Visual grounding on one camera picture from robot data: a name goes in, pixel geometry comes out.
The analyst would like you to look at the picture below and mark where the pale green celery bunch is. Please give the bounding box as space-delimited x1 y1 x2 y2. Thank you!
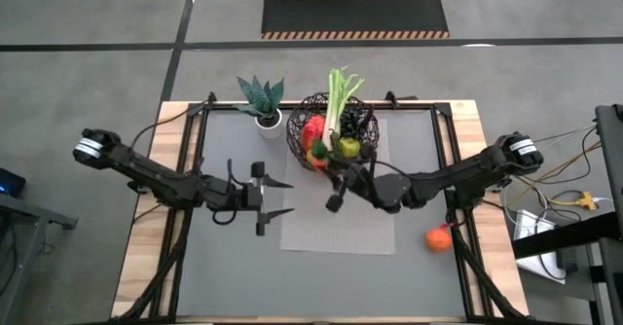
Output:
321 65 366 144

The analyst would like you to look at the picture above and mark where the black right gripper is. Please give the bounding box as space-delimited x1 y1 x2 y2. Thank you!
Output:
324 144 383 215

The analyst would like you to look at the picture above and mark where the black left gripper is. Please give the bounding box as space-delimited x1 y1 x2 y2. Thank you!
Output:
207 162 295 236

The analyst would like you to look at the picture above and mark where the black hazard-striped floor mat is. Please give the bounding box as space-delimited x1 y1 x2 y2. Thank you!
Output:
260 0 452 41

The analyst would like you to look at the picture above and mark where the dark device with blue light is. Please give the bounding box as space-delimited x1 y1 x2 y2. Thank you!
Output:
0 167 27 199

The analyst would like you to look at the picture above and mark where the snake plant in white pot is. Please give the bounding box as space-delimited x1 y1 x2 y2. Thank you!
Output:
232 75 287 140

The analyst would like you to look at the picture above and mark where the black equipment stand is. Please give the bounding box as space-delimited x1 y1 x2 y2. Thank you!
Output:
510 103 623 325

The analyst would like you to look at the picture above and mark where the orange fruit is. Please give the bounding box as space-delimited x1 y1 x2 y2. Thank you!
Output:
424 227 454 254

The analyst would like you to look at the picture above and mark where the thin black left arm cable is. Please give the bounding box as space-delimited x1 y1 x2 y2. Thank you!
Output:
128 98 215 146

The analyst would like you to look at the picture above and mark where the black metal table frame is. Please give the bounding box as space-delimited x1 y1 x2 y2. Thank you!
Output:
109 90 531 325

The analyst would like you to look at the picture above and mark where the black wire basket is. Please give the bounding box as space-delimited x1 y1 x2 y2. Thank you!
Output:
285 90 381 173

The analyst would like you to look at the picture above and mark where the orange carrot with green top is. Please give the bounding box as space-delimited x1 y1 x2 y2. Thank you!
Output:
310 138 331 171

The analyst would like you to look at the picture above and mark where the white box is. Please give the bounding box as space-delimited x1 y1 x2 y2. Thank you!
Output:
513 208 568 285

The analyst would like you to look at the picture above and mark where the yellow power splitter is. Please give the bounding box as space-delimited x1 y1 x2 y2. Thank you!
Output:
564 191 599 213

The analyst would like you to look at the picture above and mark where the dark grey desk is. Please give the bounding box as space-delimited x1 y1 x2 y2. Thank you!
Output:
0 191 79 325

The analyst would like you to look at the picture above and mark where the yellow-green apple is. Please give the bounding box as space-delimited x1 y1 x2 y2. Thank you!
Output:
339 136 362 160

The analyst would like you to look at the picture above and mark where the grey woven placemat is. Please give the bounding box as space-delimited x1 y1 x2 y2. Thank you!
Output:
279 115 396 257

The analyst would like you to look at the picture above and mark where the red orange pepper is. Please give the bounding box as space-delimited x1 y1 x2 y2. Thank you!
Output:
300 114 326 152

